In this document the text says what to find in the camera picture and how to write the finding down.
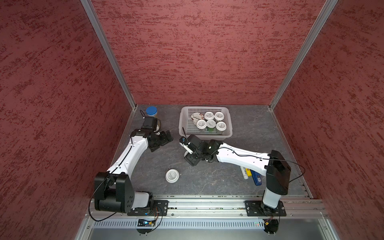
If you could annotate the white yogurt cup front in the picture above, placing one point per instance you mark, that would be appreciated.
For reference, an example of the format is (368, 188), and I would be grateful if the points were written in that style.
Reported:
(211, 125)

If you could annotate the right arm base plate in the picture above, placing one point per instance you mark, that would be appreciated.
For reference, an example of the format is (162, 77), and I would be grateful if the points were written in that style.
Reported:
(259, 209)

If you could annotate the yellow glue stick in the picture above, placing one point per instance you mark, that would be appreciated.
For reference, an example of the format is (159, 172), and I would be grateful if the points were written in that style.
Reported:
(249, 173)

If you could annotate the white yogurt cup green label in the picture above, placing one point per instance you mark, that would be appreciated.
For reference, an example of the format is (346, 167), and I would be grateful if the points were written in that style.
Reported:
(209, 116)

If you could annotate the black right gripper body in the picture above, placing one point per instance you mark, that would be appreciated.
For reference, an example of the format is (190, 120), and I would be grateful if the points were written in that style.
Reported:
(195, 157)

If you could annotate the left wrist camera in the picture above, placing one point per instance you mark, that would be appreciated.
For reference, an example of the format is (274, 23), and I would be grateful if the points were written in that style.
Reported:
(152, 123)

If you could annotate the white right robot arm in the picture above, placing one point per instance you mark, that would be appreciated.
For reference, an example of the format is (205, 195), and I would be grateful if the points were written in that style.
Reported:
(271, 165)

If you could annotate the left green circuit board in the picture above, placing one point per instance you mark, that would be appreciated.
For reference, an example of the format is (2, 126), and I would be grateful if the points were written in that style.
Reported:
(146, 223)

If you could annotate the brown chocolate yogurt cup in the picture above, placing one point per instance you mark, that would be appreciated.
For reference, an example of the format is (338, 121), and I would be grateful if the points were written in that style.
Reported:
(195, 117)

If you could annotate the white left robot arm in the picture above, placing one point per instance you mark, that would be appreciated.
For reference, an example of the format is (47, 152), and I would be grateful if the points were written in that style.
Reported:
(114, 191)

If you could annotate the aluminium corner post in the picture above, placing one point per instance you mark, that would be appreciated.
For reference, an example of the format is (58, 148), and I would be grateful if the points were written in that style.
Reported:
(97, 26)
(316, 28)

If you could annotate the white glue stick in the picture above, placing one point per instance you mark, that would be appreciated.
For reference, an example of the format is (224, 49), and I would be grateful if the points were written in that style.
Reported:
(244, 173)

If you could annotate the white perforated plastic basket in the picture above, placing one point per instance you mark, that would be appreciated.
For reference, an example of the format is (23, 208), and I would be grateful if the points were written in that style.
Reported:
(187, 125)

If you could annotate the aluminium front rail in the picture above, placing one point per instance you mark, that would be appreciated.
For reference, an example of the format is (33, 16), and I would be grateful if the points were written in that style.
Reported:
(234, 207)

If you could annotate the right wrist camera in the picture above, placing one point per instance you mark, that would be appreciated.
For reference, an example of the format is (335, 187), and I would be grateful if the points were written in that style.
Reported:
(192, 144)

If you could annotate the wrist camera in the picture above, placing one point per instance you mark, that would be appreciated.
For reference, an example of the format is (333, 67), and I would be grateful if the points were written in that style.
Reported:
(152, 123)
(192, 144)

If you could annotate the blue-lidded clear tube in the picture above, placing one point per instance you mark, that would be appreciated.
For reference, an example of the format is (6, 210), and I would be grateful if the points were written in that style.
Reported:
(152, 111)

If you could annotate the left aluminium corner post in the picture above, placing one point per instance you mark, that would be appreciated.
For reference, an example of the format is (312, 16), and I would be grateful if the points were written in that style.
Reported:
(97, 26)

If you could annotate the right aluminium corner post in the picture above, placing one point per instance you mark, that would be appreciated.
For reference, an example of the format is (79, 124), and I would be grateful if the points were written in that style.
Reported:
(316, 28)

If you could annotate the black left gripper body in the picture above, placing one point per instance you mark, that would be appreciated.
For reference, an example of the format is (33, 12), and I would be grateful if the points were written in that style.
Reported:
(160, 139)

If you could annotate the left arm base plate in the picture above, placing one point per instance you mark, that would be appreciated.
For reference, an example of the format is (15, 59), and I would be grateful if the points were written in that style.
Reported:
(154, 209)

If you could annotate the right black connector board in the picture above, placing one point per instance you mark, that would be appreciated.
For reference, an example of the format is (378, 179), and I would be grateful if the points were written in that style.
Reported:
(271, 226)

